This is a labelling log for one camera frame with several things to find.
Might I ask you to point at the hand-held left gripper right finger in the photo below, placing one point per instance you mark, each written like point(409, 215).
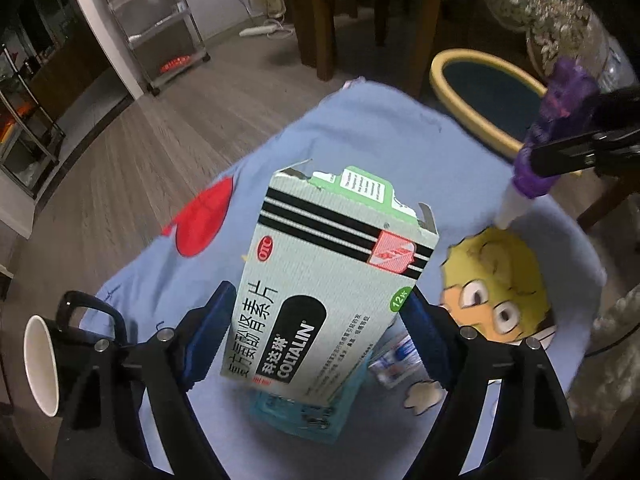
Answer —
point(430, 342)

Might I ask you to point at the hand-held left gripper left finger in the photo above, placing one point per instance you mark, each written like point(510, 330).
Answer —
point(210, 332)

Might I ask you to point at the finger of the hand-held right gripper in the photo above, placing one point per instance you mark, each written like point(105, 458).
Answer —
point(575, 152)
point(617, 105)

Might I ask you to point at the purple cone wrapper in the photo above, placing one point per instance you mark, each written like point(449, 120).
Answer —
point(560, 105)

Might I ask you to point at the yellow-rimmed trash bin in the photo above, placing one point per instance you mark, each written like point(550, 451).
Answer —
point(490, 95)

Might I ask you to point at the grey-green medicine box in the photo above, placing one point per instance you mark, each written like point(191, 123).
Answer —
point(325, 280)

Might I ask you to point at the small white and blue packet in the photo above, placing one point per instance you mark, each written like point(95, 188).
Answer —
point(395, 360)

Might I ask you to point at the clear plastic bag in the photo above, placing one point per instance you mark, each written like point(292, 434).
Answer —
point(617, 60)

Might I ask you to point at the teal packet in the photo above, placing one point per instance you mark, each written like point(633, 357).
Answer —
point(300, 417)

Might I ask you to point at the teal lace-trimmed tablecloth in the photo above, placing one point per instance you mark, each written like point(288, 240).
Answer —
point(525, 5)

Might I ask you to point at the black mug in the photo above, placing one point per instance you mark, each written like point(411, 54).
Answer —
point(42, 365)

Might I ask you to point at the beige lace cloth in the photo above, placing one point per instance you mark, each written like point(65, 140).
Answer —
point(615, 360)

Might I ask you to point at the light blue printed blanket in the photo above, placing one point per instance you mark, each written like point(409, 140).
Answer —
point(350, 130)

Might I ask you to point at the red bag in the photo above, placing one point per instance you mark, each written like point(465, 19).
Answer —
point(175, 65)

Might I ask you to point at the black metal rack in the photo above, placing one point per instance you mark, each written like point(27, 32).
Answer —
point(30, 125)

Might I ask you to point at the wooden chair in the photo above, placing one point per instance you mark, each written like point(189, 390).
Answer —
point(325, 35)

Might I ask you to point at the white power strip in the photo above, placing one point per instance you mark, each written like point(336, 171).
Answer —
point(265, 29)

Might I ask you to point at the metal shelf rack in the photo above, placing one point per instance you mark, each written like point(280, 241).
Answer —
point(150, 25)

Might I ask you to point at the dark wooden cabinet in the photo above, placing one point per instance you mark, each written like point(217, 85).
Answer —
point(60, 35)

